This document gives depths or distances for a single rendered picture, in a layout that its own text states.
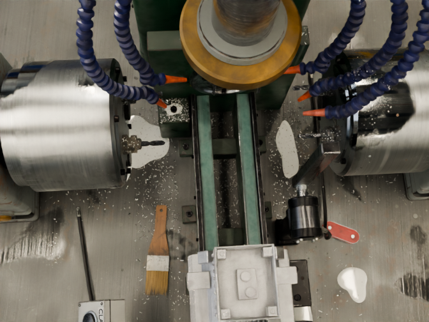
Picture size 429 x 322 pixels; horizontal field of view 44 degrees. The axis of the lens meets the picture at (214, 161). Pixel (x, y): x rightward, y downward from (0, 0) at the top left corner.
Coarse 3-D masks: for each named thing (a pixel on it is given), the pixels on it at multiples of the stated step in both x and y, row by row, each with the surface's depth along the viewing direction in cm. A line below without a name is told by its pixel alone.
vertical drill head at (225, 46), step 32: (192, 0) 79; (224, 0) 66; (256, 0) 63; (288, 0) 79; (192, 32) 77; (224, 32) 73; (256, 32) 71; (288, 32) 78; (192, 64) 78; (224, 64) 76; (256, 64) 77; (288, 64) 77
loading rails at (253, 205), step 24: (192, 96) 118; (240, 96) 120; (192, 120) 117; (240, 120) 118; (192, 144) 127; (216, 144) 124; (240, 144) 117; (264, 144) 128; (240, 168) 118; (240, 192) 121; (264, 192) 115; (192, 216) 122; (216, 216) 113; (240, 216) 124; (264, 216) 112; (216, 240) 111; (240, 240) 119; (264, 240) 111
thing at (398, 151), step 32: (352, 64) 97; (416, 64) 98; (320, 96) 113; (352, 96) 95; (384, 96) 95; (416, 96) 95; (320, 128) 118; (352, 128) 96; (384, 128) 95; (416, 128) 96; (352, 160) 99; (384, 160) 99; (416, 160) 100
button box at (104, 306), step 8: (80, 304) 95; (88, 304) 93; (96, 304) 92; (104, 304) 91; (112, 304) 92; (120, 304) 94; (80, 312) 94; (88, 312) 93; (96, 312) 92; (104, 312) 91; (112, 312) 92; (120, 312) 94; (80, 320) 94; (96, 320) 91; (104, 320) 90; (112, 320) 92; (120, 320) 93
